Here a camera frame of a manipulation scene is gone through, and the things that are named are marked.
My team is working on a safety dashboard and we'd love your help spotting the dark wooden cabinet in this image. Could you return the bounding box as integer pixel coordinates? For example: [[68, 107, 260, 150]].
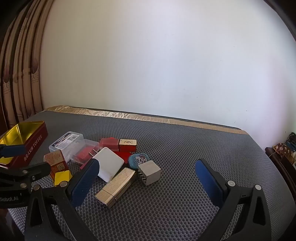
[[265, 146, 296, 197]]

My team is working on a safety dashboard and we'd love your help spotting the brown floral patterned box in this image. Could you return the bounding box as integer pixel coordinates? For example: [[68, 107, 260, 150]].
[[272, 143, 292, 160]]

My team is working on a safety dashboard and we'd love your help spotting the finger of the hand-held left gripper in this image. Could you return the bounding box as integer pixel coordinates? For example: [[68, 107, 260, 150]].
[[0, 162, 51, 193], [0, 144, 26, 158]]

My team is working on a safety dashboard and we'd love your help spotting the white power adapter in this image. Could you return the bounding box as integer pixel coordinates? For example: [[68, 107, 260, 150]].
[[92, 147, 124, 182]]

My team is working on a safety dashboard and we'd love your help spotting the beige patterned curtain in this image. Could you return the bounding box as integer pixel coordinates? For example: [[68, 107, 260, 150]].
[[0, 0, 56, 137]]

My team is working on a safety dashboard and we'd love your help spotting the blue cartoon tin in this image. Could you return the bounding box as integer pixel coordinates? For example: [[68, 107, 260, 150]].
[[129, 153, 149, 169]]

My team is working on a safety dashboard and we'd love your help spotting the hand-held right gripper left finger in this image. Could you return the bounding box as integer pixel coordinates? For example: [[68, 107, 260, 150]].
[[24, 159, 100, 241]]

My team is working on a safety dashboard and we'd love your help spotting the clutter of small items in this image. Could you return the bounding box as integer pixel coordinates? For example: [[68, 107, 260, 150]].
[[285, 132, 296, 164]]

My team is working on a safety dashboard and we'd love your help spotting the gold and red box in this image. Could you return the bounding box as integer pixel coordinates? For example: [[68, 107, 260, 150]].
[[119, 139, 137, 153]]

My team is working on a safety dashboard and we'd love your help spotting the flat red box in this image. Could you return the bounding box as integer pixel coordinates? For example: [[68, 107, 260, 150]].
[[113, 151, 132, 166]]

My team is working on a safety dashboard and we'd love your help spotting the clear plastic box white label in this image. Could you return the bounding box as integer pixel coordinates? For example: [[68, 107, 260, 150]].
[[49, 131, 85, 163]]

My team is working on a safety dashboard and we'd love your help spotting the red tin with gold inside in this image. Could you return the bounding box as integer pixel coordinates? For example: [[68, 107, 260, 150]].
[[0, 120, 48, 168]]

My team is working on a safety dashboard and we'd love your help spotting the clear plastic box red insert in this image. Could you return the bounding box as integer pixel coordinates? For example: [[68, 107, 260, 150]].
[[73, 138, 100, 165]]

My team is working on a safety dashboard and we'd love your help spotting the grey cube with zigzag side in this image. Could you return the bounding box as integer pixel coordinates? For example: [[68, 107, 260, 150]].
[[138, 160, 162, 186]]

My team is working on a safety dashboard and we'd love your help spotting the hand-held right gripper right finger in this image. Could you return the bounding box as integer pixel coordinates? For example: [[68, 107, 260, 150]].
[[195, 159, 273, 241]]

